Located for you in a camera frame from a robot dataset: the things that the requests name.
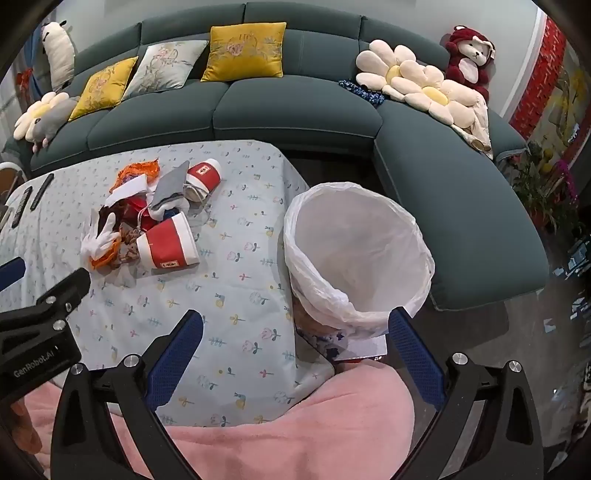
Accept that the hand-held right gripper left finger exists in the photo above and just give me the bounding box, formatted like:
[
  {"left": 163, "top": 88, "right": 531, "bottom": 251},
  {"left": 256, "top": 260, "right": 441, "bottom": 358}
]
[{"left": 50, "top": 309, "right": 205, "bottom": 480}]

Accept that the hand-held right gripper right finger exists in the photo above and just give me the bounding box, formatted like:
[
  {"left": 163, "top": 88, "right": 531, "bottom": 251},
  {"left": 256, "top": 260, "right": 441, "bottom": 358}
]
[{"left": 388, "top": 307, "right": 546, "bottom": 480}]

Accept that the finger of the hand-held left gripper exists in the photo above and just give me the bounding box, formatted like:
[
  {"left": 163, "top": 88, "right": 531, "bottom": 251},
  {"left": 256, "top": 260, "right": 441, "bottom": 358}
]
[
  {"left": 0, "top": 257, "right": 27, "bottom": 292},
  {"left": 0, "top": 268, "right": 92, "bottom": 345}
]

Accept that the white orange wrapper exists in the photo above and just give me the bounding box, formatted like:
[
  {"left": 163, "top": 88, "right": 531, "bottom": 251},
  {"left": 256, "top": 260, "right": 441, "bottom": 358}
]
[{"left": 81, "top": 213, "right": 123, "bottom": 271}]

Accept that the dark brown snack wrapper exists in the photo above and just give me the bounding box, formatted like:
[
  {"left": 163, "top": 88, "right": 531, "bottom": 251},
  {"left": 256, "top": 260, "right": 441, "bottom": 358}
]
[{"left": 99, "top": 200, "right": 139, "bottom": 259}]

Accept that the patterned waste bin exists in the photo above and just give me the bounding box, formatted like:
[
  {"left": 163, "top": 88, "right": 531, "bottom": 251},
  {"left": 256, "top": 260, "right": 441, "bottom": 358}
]
[{"left": 293, "top": 300, "right": 389, "bottom": 365}]

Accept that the large red white paper cup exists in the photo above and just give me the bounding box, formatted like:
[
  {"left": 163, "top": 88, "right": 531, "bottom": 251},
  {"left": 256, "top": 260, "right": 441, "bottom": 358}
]
[{"left": 135, "top": 211, "right": 200, "bottom": 270}]

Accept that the white blue wrapper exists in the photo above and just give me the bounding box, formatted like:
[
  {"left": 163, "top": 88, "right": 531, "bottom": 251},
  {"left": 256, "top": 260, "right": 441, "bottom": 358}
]
[{"left": 148, "top": 196, "right": 191, "bottom": 223}]

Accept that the orange patterned cloth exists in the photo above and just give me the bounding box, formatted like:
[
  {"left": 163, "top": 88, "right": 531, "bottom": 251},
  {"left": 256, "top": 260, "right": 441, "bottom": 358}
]
[{"left": 115, "top": 159, "right": 161, "bottom": 185}]

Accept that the grey cloth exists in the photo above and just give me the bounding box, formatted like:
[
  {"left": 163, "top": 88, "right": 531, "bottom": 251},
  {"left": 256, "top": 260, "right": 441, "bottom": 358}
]
[{"left": 150, "top": 161, "right": 191, "bottom": 210}]

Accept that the small red white paper cup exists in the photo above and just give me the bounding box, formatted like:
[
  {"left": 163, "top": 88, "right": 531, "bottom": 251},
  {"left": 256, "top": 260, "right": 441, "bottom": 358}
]
[{"left": 185, "top": 158, "right": 222, "bottom": 202}]

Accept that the black remote control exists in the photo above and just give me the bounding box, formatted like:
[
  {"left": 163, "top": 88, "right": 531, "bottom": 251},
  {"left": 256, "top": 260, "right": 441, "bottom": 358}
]
[
  {"left": 11, "top": 186, "right": 33, "bottom": 228},
  {"left": 30, "top": 174, "right": 55, "bottom": 212}
]

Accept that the pink fleece blanket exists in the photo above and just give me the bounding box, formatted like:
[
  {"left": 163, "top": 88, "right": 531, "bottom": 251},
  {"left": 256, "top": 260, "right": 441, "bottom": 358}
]
[{"left": 21, "top": 357, "right": 416, "bottom": 480}]

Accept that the floral pale blue tablecloth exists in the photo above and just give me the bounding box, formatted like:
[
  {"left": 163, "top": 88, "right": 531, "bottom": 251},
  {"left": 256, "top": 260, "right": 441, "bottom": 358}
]
[{"left": 0, "top": 140, "right": 338, "bottom": 424}]

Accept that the grey plush toy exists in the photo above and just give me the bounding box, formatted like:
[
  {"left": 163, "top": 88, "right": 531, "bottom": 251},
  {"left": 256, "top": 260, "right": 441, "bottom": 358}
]
[{"left": 28, "top": 96, "right": 80, "bottom": 155}]

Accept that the small daisy plush cushion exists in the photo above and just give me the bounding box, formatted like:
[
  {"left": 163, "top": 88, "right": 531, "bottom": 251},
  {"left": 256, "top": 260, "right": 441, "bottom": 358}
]
[{"left": 13, "top": 91, "right": 70, "bottom": 141}]

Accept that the small yellow embroidered cushion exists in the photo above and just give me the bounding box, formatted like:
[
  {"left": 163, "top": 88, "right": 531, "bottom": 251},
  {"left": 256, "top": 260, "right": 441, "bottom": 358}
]
[{"left": 68, "top": 56, "right": 139, "bottom": 122}]

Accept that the potted plant with flowers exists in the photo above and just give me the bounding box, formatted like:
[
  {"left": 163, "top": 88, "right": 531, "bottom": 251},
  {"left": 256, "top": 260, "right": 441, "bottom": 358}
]
[{"left": 512, "top": 143, "right": 583, "bottom": 232}]

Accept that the long white plush toy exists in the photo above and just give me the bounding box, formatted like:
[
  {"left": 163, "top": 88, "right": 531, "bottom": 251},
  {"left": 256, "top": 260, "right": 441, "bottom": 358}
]
[{"left": 41, "top": 21, "right": 76, "bottom": 92}]

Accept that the pale floral cushion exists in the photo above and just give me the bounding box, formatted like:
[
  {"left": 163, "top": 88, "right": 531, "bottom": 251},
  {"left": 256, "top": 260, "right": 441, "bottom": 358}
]
[{"left": 121, "top": 40, "right": 209, "bottom": 100}]

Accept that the cream daisy plush cushion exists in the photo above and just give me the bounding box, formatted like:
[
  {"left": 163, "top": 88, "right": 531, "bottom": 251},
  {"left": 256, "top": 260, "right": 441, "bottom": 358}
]
[
  {"left": 355, "top": 39, "right": 446, "bottom": 100},
  {"left": 406, "top": 78, "right": 485, "bottom": 134}
]

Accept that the teal sofa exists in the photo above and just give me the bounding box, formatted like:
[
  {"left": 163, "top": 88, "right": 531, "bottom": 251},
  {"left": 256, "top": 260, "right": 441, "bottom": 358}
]
[{"left": 2, "top": 1, "right": 550, "bottom": 311}]

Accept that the blue knitted cloth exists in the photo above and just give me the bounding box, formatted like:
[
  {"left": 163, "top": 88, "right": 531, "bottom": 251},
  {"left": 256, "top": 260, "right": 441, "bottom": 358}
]
[{"left": 338, "top": 79, "right": 385, "bottom": 108}]

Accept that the large yellow embroidered cushion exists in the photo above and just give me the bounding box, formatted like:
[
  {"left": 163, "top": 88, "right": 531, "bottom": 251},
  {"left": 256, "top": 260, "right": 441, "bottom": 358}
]
[{"left": 201, "top": 24, "right": 287, "bottom": 83}]

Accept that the red teddy bear plush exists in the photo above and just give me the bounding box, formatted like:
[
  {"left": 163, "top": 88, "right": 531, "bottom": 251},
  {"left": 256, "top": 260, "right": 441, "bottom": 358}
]
[{"left": 444, "top": 25, "right": 497, "bottom": 100}]

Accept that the red wall poster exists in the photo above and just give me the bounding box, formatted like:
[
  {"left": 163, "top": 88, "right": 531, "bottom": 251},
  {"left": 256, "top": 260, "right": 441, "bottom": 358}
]
[{"left": 509, "top": 16, "right": 591, "bottom": 162}]

